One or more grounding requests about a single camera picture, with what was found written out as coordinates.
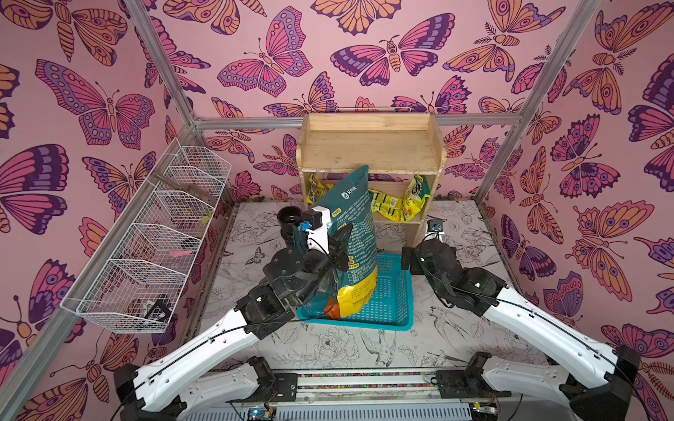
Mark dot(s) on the large green yellow fertilizer bag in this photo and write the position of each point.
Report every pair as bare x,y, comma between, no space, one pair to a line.
349,202

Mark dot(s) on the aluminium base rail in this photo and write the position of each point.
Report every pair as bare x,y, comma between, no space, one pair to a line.
368,389

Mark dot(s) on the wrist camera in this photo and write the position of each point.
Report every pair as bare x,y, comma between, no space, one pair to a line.
434,226
314,227

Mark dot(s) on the aluminium frame post left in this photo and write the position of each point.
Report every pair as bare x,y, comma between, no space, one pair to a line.
189,135

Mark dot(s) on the aluminium frame post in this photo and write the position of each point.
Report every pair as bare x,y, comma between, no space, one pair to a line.
561,52
189,135

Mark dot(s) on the black plastic flower pots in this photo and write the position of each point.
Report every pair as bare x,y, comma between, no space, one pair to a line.
289,219

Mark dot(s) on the teal plastic basket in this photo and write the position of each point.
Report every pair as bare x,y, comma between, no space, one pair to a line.
391,307

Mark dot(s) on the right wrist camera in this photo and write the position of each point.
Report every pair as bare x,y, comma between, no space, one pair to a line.
434,226

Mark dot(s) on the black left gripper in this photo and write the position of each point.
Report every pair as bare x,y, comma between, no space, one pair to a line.
337,254

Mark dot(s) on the yellow flower packet right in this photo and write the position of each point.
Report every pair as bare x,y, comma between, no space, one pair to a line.
415,198

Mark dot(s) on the wooden two-tier shelf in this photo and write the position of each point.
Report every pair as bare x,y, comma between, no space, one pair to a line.
388,143

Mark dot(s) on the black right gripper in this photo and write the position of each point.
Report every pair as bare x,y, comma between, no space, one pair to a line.
417,257

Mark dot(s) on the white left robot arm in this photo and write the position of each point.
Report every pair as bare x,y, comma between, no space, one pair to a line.
291,280

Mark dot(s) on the yellow fertilizer packet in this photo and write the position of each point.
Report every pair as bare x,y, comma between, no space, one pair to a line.
316,190

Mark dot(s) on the yellow green packet middle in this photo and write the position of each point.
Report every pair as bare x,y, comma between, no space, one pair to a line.
387,206

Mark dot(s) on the white wire wall basket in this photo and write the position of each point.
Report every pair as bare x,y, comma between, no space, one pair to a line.
134,280

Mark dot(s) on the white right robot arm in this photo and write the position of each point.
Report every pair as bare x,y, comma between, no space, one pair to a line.
485,295

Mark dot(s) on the aluminium frame post right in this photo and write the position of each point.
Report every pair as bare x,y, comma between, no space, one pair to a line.
561,52

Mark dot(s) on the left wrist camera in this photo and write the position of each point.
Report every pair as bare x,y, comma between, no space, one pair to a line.
314,227

